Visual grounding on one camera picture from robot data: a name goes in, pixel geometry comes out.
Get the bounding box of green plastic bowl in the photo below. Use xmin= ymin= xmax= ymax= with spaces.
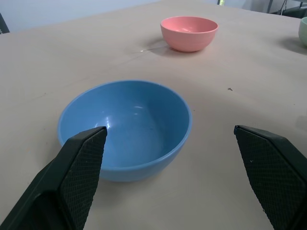
xmin=298 ymin=17 xmax=307 ymax=47

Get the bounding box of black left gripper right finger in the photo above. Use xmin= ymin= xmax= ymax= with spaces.
xmin=234 ymin=125 xmax=307 ymax=230

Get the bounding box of dark metal furniture frame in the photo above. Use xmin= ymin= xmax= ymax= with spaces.
xmin=217 ymin=0 xmax=307 ymax=17

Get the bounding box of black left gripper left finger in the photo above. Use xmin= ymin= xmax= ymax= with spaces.
xmin=0 ymin=126 xmax=107 ymax=230

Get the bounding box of blue plastic bowl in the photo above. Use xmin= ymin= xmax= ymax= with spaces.
xmin=57 ymin=80 xmax=193 ymax=183

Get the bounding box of red plastic bowl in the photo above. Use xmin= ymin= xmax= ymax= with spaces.
xmin=160 ymin=16 xmax=219 ymax=53

